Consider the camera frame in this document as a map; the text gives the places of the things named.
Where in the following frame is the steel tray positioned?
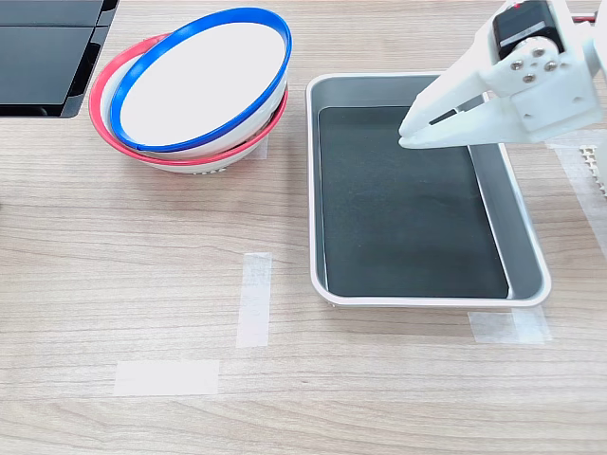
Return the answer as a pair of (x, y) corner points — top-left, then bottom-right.
(305, 72), (553, 310)

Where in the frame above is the white plate with red rim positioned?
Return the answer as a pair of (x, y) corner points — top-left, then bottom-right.
(88, 33), (290, 175)

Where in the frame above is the black mat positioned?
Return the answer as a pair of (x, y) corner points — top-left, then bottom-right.
(317, 105), (511, 300)

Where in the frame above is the black flat device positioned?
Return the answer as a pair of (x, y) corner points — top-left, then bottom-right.
(0, 0), (120, 119)

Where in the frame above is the white plate with blue rim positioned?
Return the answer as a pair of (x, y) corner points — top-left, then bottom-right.
(109, 6), (293, 160)

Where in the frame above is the pale perforated base plate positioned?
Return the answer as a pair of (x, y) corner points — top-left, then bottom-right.
(577, 143), (607, 196)

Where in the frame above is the clear tape strip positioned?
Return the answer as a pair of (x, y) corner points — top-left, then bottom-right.
(235, 251), (274, 349)
(468, 306), (554, 345)
(113, 359), (221, 398)
(543, 128), (607, 248)

